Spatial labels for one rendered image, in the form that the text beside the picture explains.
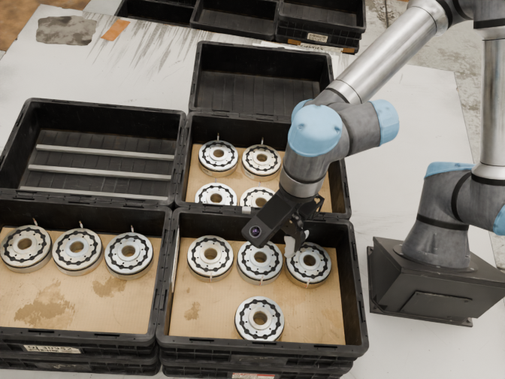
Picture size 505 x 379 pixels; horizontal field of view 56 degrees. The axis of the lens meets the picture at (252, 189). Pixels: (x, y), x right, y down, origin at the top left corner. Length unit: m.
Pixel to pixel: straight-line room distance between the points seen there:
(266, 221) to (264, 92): 0.70
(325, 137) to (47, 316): 0.68
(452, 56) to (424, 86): 1.58
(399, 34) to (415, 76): 0.95
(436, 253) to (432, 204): 0.11
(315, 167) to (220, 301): 0.43
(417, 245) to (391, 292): 0.12
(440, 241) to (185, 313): 0.58
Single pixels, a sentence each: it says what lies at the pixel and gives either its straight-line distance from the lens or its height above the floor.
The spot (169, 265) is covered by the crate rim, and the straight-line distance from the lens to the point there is 0.98.
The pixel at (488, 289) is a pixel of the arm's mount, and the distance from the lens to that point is 1.18.
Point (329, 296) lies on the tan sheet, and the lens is 1.10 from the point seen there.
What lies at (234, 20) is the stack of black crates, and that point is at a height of 0.38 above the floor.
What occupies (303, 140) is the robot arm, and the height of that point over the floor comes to 1.29.
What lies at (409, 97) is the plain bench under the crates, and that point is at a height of 0.70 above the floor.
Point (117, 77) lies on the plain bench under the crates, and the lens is 1.71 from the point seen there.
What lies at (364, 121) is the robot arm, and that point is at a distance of 0.77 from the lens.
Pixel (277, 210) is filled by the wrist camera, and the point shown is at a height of 1.11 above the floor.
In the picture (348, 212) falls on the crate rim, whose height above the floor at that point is 0.93.
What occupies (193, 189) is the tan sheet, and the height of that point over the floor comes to 0.83.
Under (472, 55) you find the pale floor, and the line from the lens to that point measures 3.54.
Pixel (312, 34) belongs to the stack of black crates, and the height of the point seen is 0.52.
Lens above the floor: 1.79
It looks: 52 degrees down
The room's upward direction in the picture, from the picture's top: 10 degrees clockwise
